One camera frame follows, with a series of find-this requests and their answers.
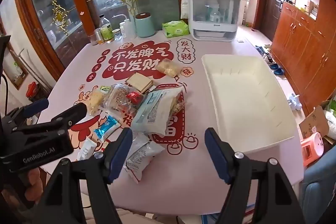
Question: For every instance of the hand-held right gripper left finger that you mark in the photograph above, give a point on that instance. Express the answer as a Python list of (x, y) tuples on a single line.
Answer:
[(121, 154)]

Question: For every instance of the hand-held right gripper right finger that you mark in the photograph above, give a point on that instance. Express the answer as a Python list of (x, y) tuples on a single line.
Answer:
[(217, 155)]

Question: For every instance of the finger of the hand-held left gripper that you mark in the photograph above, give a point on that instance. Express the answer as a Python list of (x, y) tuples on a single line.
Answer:
[(39, 104), (73, 112)]

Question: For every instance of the white red snack packet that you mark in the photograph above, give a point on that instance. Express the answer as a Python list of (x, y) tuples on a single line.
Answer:
[(143, 158)]

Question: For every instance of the yellow snack packet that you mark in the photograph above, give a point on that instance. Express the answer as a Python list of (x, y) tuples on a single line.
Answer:
[(168, 67), (94, 102)]

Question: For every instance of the shiny blue candy packet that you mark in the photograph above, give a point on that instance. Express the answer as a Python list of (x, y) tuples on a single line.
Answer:
[(105, 129)]

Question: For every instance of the white slim snack packet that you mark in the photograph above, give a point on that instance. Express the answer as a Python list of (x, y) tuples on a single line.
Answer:
[(86, 151)]

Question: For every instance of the small green snack packet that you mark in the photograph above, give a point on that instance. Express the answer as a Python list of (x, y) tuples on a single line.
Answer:
[(105, 88)]

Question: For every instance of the clear bread packet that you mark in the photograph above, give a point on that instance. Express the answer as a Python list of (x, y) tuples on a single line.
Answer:
[(118, 98)]

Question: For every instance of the large pale blue snack bag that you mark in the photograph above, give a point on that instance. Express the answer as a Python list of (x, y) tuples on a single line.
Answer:
[(155, 113)]

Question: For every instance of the small red snack packet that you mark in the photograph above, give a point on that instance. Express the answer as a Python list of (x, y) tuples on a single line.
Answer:
[(134, 96)]

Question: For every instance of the white plastic bin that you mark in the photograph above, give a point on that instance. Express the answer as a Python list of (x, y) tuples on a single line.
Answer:
[(244, 98)]

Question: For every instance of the brown wafer packet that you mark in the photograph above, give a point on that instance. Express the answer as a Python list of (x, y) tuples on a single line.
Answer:
[(139, 81)]

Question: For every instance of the person's left hand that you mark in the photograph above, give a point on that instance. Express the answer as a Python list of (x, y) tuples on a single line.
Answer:
[(32, 180)]

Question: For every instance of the red object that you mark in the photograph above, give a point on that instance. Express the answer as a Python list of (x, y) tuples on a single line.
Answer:
[(32, 90)]

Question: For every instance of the printed pink table cover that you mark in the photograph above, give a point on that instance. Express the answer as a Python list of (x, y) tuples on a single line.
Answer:
[(183, 182)]

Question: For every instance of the metal can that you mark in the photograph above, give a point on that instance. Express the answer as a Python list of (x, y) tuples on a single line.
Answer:
[(97, 36)]

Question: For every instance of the green label glass bottle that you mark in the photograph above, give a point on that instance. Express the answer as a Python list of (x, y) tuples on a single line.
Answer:
[(106, 29)]

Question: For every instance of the small glass jar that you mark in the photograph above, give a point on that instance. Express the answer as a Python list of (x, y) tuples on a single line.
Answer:
[(117, 34)]

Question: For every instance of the pale blue toy elephant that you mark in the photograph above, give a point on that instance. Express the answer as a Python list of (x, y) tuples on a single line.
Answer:
[(294, 102)]

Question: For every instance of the pink plastic stool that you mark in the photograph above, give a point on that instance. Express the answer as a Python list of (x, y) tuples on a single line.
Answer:
[(312, 148)]

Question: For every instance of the white pill bottle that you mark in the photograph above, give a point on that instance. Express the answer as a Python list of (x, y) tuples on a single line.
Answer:
[(122, 29)]

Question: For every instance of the white squeeze bottle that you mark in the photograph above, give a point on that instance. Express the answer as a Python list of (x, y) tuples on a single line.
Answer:
[(130, 27)]

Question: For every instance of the cardboard box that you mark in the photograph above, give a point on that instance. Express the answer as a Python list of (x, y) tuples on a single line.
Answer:
[(315, 120)]

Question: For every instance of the row of shoes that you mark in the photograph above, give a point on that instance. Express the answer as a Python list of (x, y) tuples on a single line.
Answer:
[(275, 67)]

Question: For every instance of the blue chair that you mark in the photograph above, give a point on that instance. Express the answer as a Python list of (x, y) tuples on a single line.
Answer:
[(321, 187)]

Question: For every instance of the mint green canister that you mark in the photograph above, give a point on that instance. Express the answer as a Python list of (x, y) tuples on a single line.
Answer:
[(144, 26)]

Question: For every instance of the white green sack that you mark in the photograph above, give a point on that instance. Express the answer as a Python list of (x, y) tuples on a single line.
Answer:
[(331, 119)]

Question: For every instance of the green tissue pack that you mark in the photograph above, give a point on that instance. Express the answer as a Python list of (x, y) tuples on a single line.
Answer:
[(174, 29)]

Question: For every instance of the white bottle steriliser cabinet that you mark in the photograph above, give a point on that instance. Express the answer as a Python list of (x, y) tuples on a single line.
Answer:
[(214, 14)]

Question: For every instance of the wooden wall cabinet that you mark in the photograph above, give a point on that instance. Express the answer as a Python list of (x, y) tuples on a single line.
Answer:
[(302, 35)]

